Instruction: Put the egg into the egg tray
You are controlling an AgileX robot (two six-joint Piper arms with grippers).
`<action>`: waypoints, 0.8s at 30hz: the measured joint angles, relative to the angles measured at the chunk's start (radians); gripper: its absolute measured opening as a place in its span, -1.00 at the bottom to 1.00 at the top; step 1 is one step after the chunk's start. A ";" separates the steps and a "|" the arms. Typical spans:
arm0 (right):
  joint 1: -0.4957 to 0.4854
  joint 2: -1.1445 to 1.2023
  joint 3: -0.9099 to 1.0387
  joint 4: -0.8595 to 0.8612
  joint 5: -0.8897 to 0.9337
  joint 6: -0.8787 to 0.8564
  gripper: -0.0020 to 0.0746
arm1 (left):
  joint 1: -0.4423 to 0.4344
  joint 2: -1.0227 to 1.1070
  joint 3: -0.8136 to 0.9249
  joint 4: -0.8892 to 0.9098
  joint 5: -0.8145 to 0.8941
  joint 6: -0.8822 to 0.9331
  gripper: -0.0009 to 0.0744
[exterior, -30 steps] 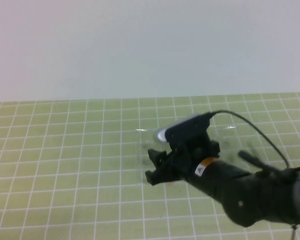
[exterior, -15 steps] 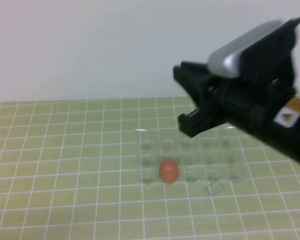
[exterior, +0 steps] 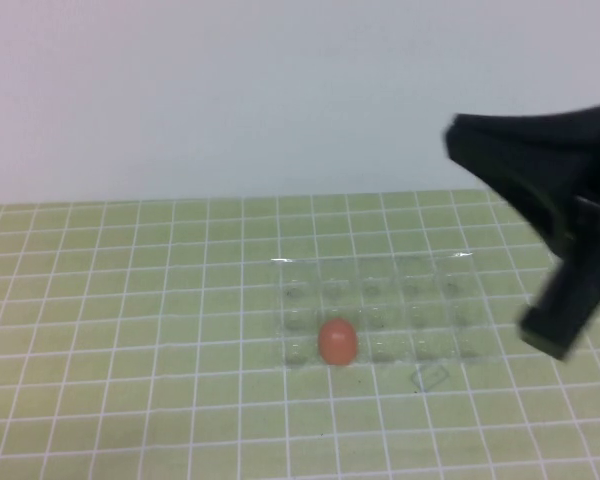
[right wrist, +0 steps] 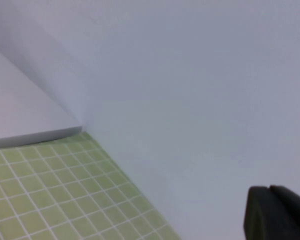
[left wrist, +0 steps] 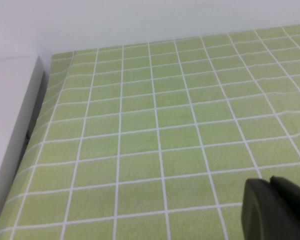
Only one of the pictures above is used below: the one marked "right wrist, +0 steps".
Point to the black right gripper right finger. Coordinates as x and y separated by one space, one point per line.
292 217

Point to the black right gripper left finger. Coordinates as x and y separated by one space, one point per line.
257 215

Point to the green grid table mat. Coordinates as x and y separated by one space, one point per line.
52 190

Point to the white side board panel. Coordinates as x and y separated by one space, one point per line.
20 112

